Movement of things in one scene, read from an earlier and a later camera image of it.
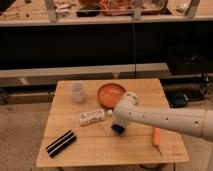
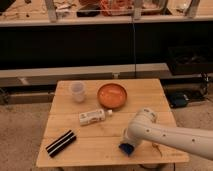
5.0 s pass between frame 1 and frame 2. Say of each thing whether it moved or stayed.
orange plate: stayed
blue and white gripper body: moved
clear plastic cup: stayed
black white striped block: stayed
